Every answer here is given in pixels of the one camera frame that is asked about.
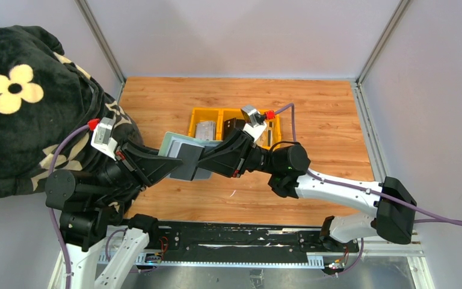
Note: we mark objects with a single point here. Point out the left aluminium frame post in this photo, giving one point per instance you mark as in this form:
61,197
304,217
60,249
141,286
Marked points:
98,34

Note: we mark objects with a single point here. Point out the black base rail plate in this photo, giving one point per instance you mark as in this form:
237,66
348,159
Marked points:
233,243

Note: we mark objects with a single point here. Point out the dark grey credit card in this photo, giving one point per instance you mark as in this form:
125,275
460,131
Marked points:
190,155

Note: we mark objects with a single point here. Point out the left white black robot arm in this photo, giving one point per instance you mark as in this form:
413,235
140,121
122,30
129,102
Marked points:
91,202

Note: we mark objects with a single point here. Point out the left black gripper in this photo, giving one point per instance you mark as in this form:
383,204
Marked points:
126,160

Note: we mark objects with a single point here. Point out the silver cards in left bin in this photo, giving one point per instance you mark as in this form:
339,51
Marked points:
206,130

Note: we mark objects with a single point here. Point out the right aluminium frame post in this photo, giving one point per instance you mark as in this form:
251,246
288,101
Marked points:
386,34

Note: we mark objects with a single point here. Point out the black card holder in bin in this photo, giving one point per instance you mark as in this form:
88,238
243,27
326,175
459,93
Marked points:
230,124

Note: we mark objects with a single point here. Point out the aluminium frame post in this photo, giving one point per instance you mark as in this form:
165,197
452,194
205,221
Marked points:
98,34
386,34

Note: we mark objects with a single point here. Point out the black floral blanket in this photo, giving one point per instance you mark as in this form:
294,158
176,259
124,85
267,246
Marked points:
44,96

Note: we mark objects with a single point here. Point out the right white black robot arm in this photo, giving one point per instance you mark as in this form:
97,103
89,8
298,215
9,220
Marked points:
385,209

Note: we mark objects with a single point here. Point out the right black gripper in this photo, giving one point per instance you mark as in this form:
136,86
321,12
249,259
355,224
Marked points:
245,152

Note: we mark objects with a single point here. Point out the green card holder wallet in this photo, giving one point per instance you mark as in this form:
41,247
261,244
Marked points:
170,145

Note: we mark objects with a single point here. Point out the left yellow bin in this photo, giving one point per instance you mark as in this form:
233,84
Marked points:
202,114

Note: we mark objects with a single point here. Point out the middle yellow bin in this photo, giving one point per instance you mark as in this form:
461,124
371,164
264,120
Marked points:
224,114

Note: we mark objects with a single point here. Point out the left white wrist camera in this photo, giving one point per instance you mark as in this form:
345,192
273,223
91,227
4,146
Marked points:
102,139

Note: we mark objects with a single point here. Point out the beige cards in right bin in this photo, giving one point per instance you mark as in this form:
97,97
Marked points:
267,137

